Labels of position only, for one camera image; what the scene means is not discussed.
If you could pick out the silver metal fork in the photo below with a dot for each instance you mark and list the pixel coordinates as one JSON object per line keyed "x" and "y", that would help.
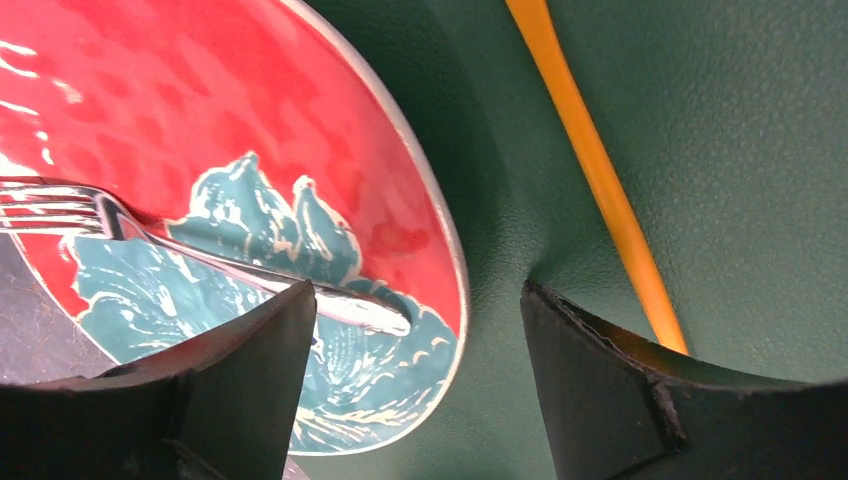
{"x": 32, "y": 205}

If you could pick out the red teal floral plate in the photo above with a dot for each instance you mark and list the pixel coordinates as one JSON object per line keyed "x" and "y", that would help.
{"x": 254, "y": 130}

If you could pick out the yellow pencil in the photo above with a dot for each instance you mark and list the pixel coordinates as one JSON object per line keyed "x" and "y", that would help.
{"x": 533, "y": 19}

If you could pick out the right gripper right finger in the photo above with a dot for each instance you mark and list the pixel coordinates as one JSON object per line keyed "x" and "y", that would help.
{"x": 618, "y": 406}

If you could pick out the green rectangular placemat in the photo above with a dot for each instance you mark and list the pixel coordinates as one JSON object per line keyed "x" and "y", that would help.
{"x": 727, "y": 125}

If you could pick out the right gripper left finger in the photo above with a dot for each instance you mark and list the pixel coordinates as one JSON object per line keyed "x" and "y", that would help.
{"x": 218, "y": 406}

